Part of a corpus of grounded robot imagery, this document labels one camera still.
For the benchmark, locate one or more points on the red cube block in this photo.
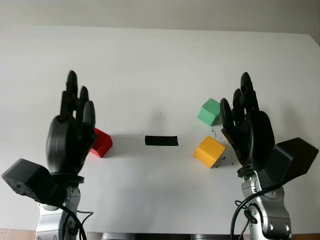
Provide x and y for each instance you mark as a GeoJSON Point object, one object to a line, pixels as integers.
{"type": "Point", "coordinates": [103, 143]}

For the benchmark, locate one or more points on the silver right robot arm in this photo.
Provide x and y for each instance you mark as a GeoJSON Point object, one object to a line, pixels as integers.
{"type": "Point", "coordinates": [270, 215]}

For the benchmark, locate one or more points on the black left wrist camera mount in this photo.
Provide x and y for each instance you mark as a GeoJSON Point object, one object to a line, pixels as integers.
{"type": "Point", "coordinates": [30, 178]}

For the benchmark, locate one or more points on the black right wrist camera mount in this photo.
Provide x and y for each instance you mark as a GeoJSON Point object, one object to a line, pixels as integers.
{"type": "Point", "coordinates": [290, 160]}

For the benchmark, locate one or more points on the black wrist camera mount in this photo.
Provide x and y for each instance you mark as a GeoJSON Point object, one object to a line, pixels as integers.
{"type": "Point", "coordinates": [290, 160]}
{"type": "Point", "coordinates": [30, 178]}

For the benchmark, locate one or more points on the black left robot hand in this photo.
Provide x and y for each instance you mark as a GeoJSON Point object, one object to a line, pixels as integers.
{"type": "Point", "coordinates": [65, 142]}

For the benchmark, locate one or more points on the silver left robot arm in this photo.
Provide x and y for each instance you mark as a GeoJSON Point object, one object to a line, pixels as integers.
{"type": "Point", "coordinates": [56, 220]}

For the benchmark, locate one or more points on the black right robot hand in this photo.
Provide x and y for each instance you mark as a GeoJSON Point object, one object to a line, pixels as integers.
{"type": "Point", "coordinates": [255, 140]}

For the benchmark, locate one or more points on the green cube block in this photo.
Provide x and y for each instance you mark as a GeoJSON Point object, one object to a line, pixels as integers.
{"type": "Point", "coordinates": [209, 112]}

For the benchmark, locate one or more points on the yellow cube block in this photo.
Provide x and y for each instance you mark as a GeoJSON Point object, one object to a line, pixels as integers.
{"type": "Point", "coordinates": [208, 151]}

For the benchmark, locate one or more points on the dark grey robot torso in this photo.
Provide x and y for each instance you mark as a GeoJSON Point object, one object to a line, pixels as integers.
{"type": "Point", "coordinates": [162, 236]}

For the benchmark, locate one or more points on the black tape strip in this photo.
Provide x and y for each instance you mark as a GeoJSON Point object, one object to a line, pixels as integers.
{"type": "Point", "coordinates": [161, 140]}

